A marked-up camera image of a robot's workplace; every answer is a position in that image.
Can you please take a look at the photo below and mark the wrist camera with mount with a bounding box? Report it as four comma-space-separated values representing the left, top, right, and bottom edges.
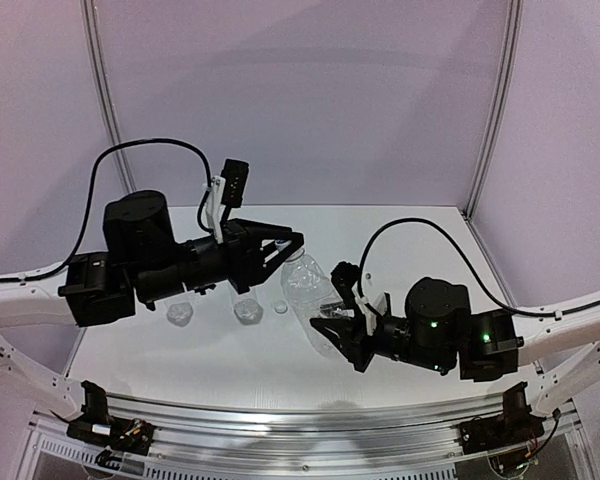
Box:
197, 159, 249, 244
331, 261, 390, 336

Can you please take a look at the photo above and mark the black left camera cable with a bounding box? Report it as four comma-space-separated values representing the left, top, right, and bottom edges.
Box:
0, 138, 214, 286

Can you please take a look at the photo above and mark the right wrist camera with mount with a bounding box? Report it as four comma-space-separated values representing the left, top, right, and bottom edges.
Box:
331, 261, 390, 336

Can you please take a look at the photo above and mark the aluminium left corner post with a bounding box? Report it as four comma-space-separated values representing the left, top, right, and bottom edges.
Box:
80, 0, 137, 194

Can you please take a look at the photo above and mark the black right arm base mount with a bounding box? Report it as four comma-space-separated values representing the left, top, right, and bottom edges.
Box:
456, 380, 570, 457

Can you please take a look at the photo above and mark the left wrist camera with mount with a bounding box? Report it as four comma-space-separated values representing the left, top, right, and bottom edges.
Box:
197, 159, 249, 244

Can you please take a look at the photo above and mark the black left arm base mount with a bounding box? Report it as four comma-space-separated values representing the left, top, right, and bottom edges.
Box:
66, 381, 156, 470

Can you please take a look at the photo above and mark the white blue bottle cap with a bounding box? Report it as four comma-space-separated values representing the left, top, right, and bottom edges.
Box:
273, 300, 288, 315
275, 240, 290, 251

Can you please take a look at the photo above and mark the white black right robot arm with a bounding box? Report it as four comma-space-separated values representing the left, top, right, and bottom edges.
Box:
310, 277, 600, 417

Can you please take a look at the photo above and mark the black camera cable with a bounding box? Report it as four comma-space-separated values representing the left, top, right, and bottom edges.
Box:
357, 217, 564, 321
0, 138, 214, 286

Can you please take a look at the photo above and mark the black right camera cable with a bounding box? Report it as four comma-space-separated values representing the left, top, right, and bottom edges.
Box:
357, 217, 564, 321

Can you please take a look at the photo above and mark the clear plastic bottle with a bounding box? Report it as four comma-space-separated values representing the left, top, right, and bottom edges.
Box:
281, 248, 344, 360
229, 286, 264, 326
166, 301, 194, 328

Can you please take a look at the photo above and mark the aluminium front rail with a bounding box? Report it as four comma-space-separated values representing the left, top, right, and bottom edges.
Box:
29, 387, 581, 480

